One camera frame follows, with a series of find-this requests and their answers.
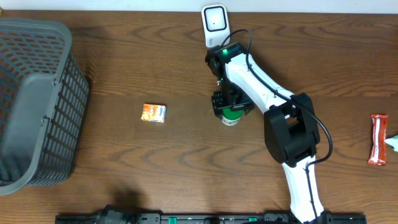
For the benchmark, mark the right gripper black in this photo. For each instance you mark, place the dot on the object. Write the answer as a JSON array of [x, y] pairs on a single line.
[[244, 102]]

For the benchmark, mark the green lid jar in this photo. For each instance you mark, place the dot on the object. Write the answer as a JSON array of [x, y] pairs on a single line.
[[230, 117]]

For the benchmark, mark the orange small box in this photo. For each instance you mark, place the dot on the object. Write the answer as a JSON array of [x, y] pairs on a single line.
[[153, 113]]

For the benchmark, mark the orange Top chocolate bar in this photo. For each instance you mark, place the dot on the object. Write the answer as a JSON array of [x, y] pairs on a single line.
[[378, 151]]

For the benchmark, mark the teal wet wipes pack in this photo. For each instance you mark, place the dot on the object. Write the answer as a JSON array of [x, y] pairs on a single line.
[[393, 142]]

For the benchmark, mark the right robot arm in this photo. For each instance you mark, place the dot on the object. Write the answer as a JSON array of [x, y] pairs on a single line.
[[290, 131]]

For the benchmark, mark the white barcode scanner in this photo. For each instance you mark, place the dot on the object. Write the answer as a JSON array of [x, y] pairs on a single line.
[[215, 24]]

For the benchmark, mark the grey plastic basket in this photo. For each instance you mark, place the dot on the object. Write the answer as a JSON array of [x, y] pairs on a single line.
[[44, 97]]

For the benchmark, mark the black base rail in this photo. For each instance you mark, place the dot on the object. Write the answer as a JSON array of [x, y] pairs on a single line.
[[113, 215]]

